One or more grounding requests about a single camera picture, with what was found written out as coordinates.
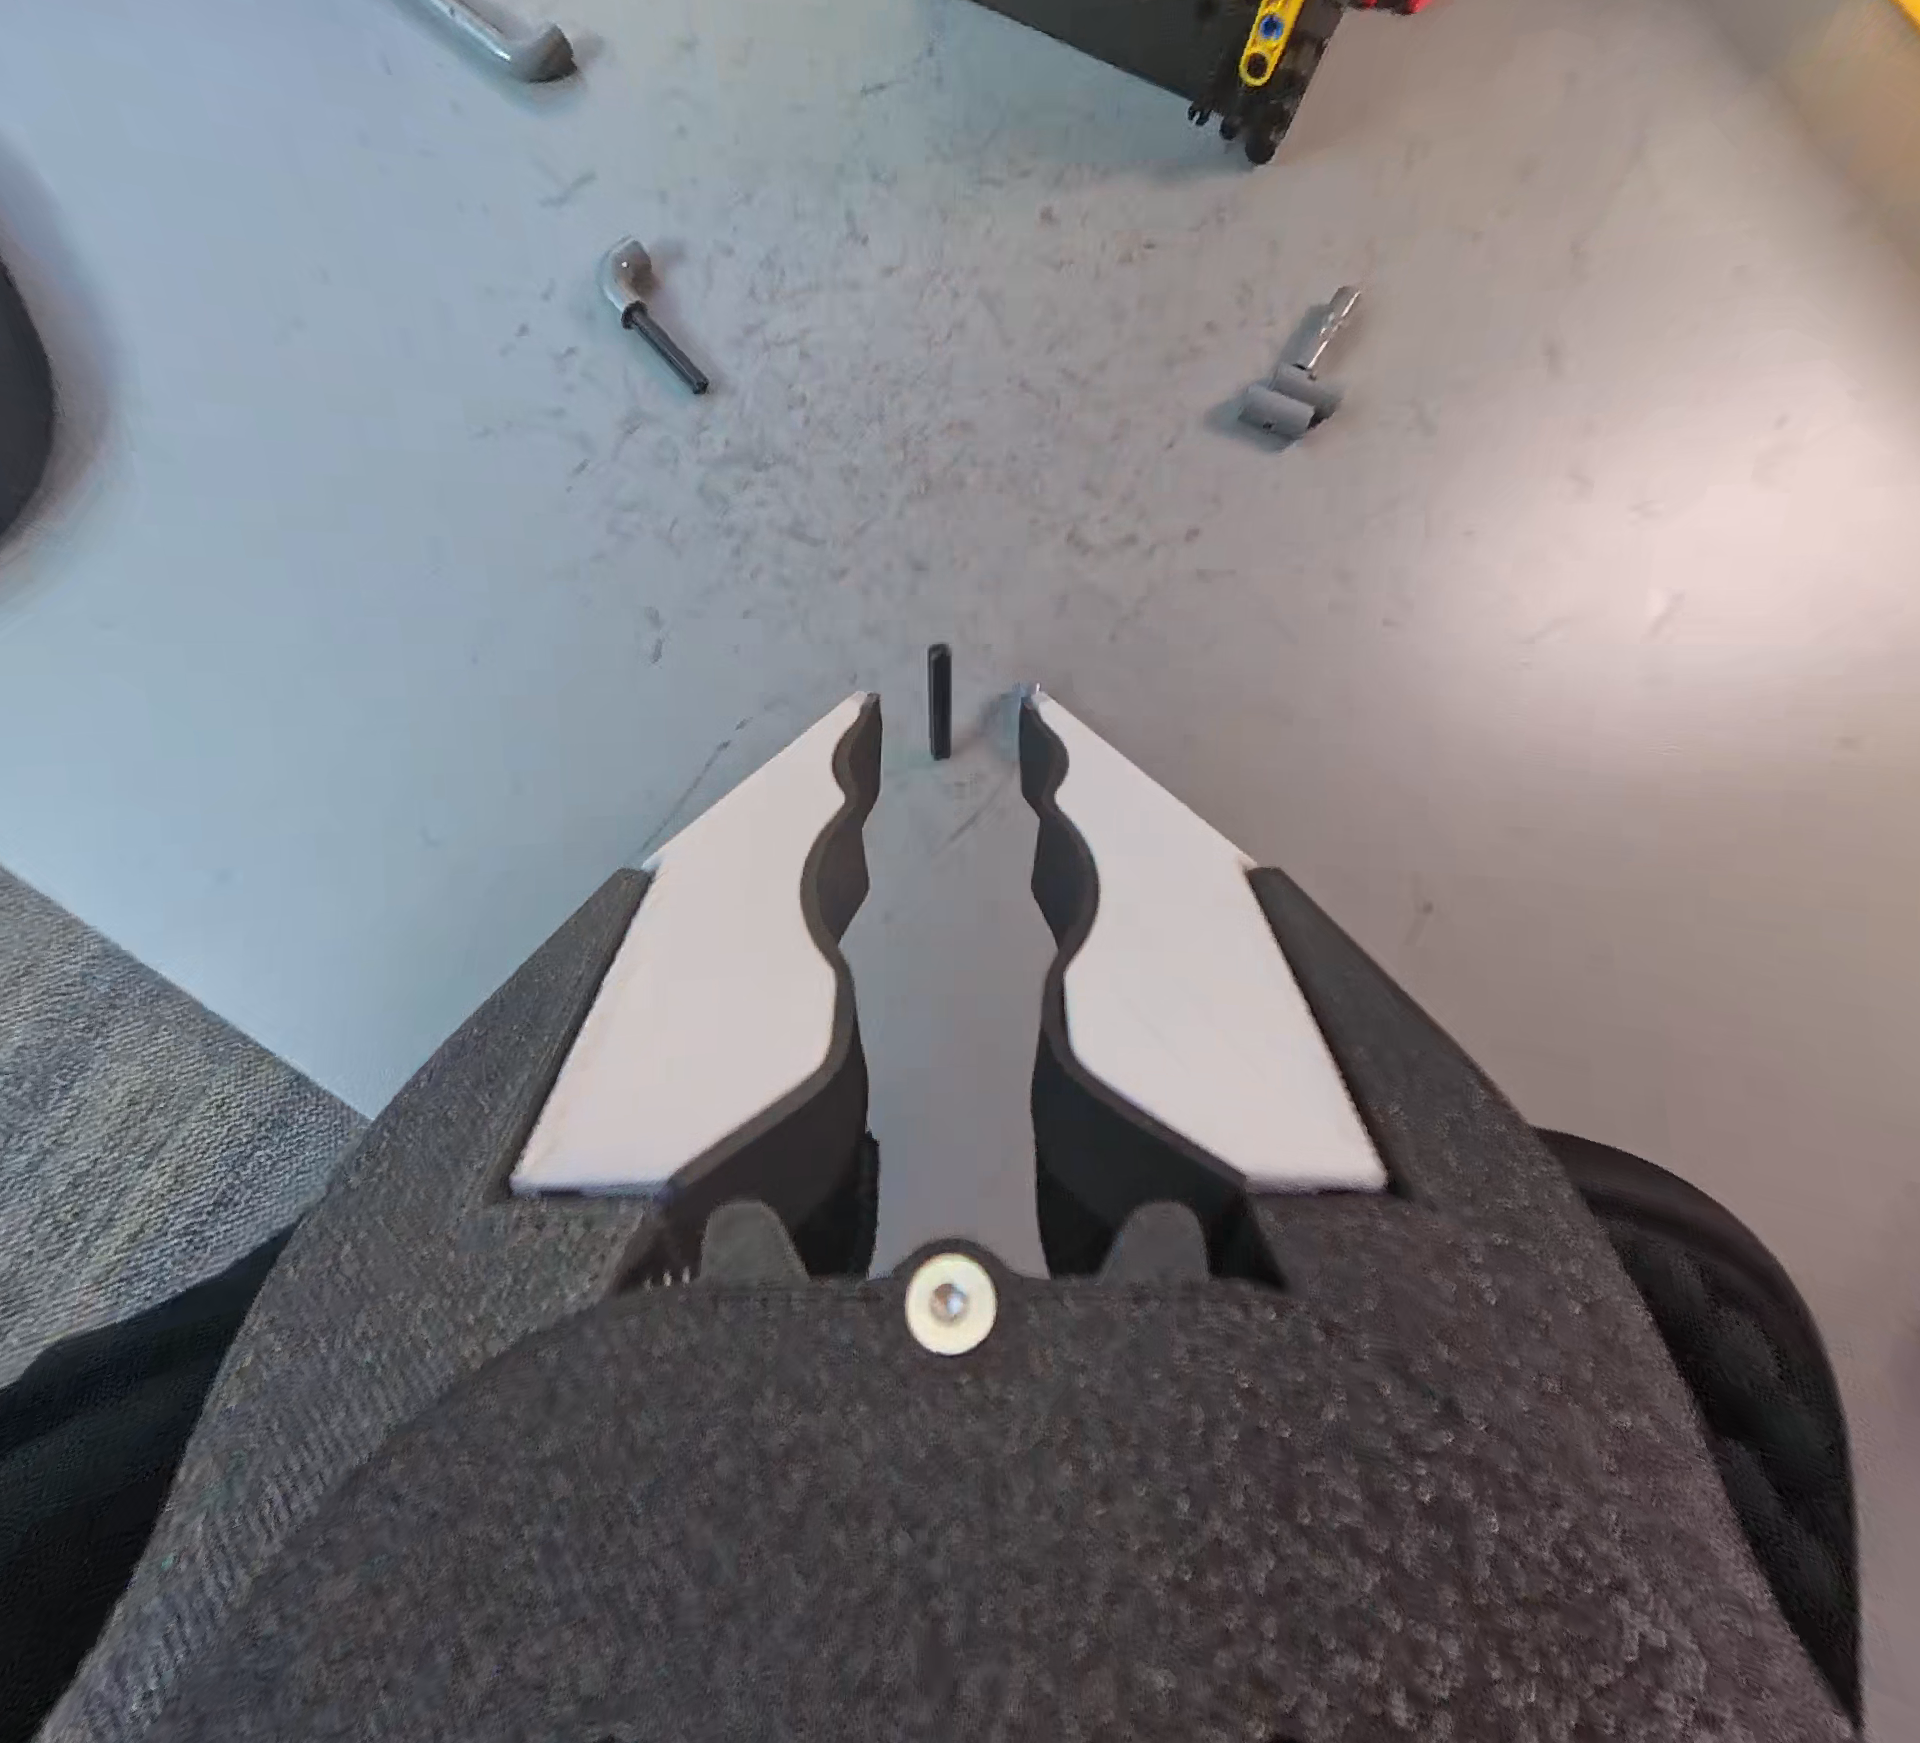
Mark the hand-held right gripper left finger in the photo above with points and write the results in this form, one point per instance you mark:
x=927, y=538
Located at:
x=691, y=1024

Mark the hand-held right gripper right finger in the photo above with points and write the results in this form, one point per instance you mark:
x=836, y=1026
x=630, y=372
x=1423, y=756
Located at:
x=1214, y=1024

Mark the black mesh office chair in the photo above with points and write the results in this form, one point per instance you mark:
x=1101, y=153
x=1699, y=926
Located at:
x=1724, y=1324

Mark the black lego axle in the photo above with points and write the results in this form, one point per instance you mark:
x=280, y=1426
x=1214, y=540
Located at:
x=940, y=700
x=668, y=350

